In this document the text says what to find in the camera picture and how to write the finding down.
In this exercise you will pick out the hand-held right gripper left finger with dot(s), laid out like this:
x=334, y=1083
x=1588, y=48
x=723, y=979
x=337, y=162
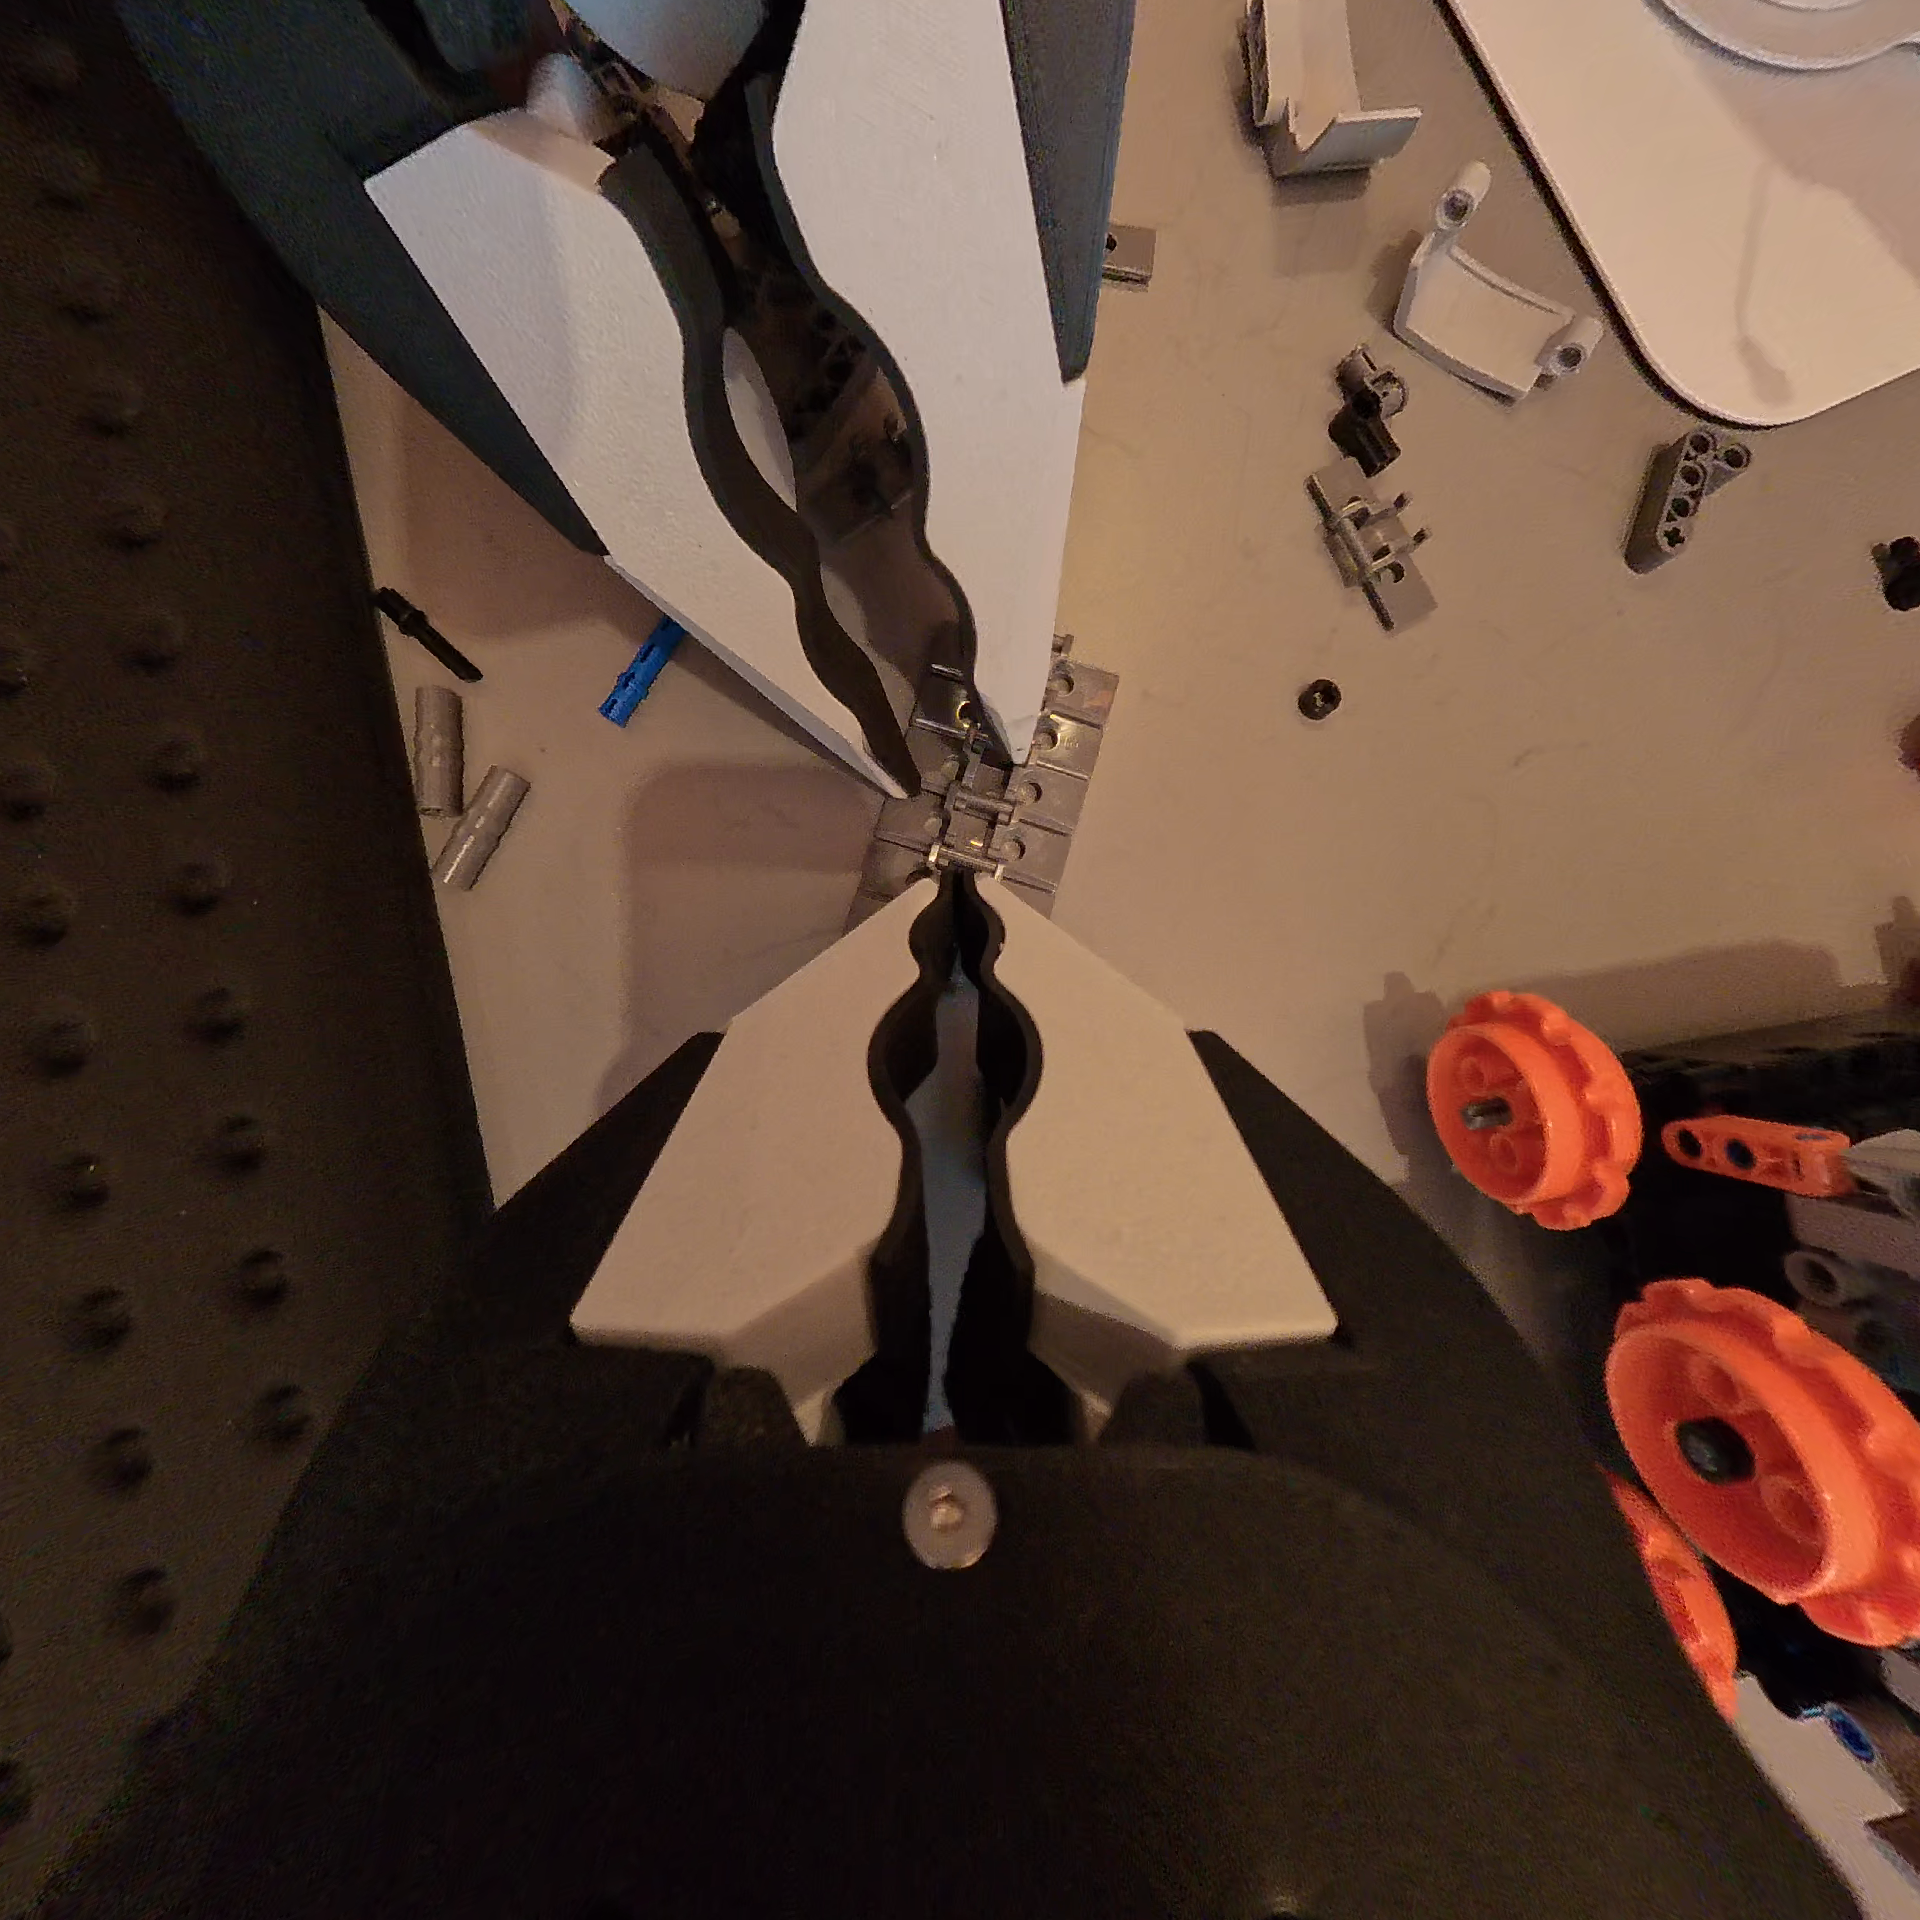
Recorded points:
x=737, y=1201

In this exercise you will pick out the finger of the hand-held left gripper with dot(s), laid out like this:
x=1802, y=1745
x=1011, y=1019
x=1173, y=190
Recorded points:
x=556, y=331
x=960, y=240

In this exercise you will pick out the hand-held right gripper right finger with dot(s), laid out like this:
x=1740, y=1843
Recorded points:
x=1170, y=1187

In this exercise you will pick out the black grey toy robot vehicle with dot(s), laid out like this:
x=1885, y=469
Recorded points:
x=1801, y=1141

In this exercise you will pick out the long black toy pin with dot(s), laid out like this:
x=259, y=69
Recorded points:
x=426, y=630

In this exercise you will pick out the small blue toy brick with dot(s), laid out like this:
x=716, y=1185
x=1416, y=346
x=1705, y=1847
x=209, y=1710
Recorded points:
x=637, y=673

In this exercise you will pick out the orange toy gear wheel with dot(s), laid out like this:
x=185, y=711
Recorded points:
x=1680, y=1591
x=1771, y=1457
x=1531, y=1104

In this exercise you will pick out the light grey toy block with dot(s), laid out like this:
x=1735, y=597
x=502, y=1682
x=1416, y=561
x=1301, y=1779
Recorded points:
x=1320, y=121

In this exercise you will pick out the grey cylinder toy sleeve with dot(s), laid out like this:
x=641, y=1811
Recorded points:
x=480, y=827
x=439, y=745

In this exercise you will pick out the dark grey small toy pieces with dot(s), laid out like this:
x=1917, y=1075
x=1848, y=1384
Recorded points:
x=1373, y=526

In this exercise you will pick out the scattered small black toy parts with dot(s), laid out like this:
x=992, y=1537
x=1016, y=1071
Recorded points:
x=1318, y=701

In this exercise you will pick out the light grey angled toy piece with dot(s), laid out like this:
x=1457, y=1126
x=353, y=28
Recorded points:
x=1486, y=300

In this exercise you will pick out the black dimpled mat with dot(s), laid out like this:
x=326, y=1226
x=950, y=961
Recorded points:
x=181, y=1051

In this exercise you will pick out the dark grey toy beam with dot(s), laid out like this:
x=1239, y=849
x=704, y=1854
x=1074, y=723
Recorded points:
x=1686, y=496

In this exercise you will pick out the wooden book stand white base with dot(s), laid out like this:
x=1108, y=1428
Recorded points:
x=1740, y=180

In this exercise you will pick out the small black toy connector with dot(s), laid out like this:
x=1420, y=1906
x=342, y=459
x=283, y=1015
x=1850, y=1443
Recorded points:
x=1901, y=571

